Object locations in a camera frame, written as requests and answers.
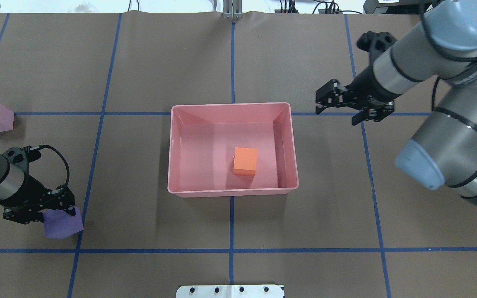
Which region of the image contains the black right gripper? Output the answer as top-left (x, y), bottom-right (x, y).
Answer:
top-left (316, 31), bottom-right (399, 126)

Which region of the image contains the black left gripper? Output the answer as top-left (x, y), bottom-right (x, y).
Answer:
top-left (2, 146), bottom-right (76, 224)

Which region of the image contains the purple foam block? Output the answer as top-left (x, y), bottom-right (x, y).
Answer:
top-left (43, 207), bottom-right (84, 239)

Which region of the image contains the orange foam block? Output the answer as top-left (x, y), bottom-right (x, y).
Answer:
top-left (232, 147), bottom-right (258, 177)

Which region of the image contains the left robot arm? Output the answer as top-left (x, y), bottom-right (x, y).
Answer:
top-left (0, 144), bottom-right (84, 239)

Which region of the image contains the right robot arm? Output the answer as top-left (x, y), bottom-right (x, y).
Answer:
top-left (316, 0), bottom-right (477, 206)

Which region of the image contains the pink plastic bin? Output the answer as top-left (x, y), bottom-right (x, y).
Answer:
top-left (167, 102), bottom-right (299, 198)

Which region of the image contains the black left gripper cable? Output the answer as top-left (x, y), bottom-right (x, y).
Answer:
top-left (31, 145), bottom-right (70, 195)

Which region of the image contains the aluminium frame post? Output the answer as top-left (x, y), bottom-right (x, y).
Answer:
top-left (222, 0), bottom-right (243, 21)

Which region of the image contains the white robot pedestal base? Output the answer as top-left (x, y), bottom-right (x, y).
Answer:
top-left (176, 284), bottom-right (285, 298)

